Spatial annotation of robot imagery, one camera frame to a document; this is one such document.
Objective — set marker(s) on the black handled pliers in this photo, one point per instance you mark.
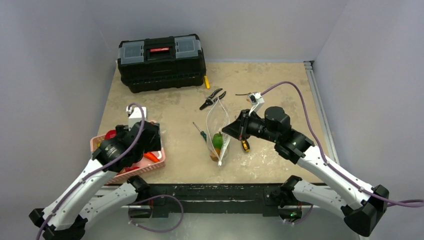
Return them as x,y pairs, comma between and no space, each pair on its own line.
211,99

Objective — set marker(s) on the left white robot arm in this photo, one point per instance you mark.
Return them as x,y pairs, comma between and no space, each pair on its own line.
68,217

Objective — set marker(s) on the green handled screwdriver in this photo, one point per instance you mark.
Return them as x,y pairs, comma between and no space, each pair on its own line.
202,133

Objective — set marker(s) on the clear zip top bag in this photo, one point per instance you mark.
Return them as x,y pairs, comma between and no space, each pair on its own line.
216,119

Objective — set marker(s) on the red toy apple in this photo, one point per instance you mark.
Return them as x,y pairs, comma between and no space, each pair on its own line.
110,134

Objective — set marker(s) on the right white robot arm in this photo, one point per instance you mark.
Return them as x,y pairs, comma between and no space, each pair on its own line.
359,204

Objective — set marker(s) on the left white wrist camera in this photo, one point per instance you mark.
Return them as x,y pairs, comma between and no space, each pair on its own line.
135,115

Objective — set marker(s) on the yellow handled tool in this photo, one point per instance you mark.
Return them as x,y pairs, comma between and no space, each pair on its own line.
206,82

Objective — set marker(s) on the green toy pepper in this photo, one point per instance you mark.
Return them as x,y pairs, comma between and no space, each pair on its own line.
217,140

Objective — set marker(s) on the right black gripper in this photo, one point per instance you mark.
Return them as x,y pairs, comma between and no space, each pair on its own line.
245,123

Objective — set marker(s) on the orange tape measure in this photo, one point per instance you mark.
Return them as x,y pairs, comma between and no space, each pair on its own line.
246,95

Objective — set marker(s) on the orange toy carrot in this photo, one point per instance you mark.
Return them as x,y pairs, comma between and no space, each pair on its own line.
151,157

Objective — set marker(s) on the yellow black handled screwdriver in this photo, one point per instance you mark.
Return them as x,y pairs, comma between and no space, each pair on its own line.
245,146

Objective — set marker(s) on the black plastic toolbox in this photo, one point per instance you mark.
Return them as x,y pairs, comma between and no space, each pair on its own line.
153,64

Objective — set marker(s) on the pink perforated plastic basket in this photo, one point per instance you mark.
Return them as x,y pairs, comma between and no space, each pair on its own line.
144,164

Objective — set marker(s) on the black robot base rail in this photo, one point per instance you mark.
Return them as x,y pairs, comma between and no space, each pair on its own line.
266,199

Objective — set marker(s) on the red toy chili pepper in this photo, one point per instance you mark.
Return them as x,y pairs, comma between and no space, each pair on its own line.
129,169

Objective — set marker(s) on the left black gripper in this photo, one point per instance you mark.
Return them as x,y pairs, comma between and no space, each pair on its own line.
154,145

